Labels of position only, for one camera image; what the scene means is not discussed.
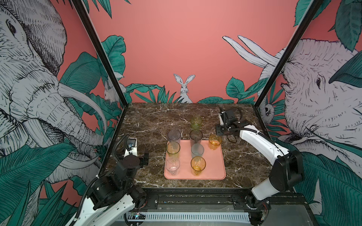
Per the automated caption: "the short yellow tumbler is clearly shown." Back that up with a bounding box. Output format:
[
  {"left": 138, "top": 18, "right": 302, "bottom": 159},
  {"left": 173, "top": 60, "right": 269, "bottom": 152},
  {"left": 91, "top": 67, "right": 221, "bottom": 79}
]
[{"left": 208, "top": 134, "right": 222, "bottom": 150}]

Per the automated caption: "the short green tumbler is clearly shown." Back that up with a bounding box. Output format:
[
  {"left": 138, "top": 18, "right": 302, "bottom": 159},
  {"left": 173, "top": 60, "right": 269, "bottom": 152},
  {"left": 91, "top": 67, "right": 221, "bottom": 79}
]
[{"left": 190, "top": 116, "right": 202, "bottom": 130}]

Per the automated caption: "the tall dark grey tumbler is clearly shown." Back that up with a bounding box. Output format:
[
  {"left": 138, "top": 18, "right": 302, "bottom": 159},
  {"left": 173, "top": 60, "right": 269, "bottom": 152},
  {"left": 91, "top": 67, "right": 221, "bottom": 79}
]
[{"left": 189, "top": 130, "right": 203, "bottom": 146}]

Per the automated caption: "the teal frosted tumbler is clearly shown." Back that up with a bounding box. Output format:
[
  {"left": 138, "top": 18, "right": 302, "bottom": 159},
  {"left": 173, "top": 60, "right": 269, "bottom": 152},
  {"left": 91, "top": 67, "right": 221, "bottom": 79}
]
[{"left": 191, "top": 144, "right": 205, "bottom": 158}]

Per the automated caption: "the pink plastic tray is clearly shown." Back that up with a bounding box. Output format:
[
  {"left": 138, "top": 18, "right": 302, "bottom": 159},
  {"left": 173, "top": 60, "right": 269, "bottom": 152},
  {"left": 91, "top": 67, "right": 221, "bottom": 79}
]
[{"left": 164, "top": 140, "right": 226, "bottom": 180}]

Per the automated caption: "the tall light green tumbler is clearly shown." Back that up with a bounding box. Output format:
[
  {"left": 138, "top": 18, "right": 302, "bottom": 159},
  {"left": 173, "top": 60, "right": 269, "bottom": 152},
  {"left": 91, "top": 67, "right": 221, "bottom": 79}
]
[{"left": 166, "top": 141, "right": 181, "bottom": 158}]

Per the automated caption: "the tall yellow tumbler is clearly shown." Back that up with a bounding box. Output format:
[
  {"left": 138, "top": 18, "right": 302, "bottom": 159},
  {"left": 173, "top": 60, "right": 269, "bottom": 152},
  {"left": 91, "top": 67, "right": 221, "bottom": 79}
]
[{"left": 190, "top": 156, "right": 206, "bottom": 176}]

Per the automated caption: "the tall blue-grey clear tumbler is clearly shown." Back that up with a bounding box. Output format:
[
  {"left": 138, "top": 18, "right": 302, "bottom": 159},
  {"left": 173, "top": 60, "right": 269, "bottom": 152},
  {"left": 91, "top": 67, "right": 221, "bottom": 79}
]
[{"left": 167, "top": 129, "right": 181, "bottom": 144}]

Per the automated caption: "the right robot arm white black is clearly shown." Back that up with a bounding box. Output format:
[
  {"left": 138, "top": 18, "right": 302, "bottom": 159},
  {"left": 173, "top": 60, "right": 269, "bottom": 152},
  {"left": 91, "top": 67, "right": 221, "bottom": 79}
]
[{"left": 216, "top": 107, "right": 304, "bottom": 210}]

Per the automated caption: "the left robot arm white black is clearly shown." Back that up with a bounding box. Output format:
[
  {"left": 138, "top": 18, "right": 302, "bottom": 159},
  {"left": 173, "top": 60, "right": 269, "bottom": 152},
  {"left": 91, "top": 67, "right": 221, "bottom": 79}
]
[{"left": 66, "top": 150, "right": 149, "bottom": 226}]

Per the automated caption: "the white perforated strip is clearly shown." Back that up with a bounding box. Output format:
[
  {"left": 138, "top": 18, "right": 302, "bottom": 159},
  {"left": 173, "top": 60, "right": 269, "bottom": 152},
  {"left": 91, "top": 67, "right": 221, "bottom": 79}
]
[{"left": 126, "top": 212, "right": 250, "bottom": 223}]

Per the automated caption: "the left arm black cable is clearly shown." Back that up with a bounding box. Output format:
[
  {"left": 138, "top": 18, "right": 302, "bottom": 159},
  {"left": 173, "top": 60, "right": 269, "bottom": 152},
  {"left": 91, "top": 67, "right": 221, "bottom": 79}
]
[{"left": 112, "top": 135, "right": 129, "bottom": 163}]

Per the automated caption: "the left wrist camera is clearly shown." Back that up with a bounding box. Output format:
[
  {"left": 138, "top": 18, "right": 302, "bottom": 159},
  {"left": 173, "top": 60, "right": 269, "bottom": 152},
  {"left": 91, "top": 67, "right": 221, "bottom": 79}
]
[{"left": 124, "top": 137, "right": 138, "bottom": 157}]

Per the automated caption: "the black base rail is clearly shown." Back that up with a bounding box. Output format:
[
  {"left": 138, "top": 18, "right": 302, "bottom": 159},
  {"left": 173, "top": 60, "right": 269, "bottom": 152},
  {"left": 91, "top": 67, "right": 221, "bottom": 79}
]
[{"left": 141, "top": 188, "right": 307, "bottom": 211}]

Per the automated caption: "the right black frame post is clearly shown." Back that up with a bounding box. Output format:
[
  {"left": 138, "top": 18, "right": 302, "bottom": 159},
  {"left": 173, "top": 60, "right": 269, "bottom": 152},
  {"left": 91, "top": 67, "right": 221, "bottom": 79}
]
[{"left": 254, "top": 0, "right": 323, "bottom": 109}]

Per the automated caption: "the black frame post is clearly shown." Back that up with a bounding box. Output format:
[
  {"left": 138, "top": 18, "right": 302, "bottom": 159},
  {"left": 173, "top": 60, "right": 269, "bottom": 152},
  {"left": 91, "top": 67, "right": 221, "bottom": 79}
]
[
  {"left": 72, "top": 0, "right": 128, "bottom": 108},
  {"left": 254, "top": 0, "right": 323, "bottom": 109}
]

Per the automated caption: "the left black frame post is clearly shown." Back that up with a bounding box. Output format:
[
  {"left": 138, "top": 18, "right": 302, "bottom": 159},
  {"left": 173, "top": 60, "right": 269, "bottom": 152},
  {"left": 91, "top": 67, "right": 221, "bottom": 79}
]
[{"left": 72, "top": 0, "right": 128, "bottom": 108}]

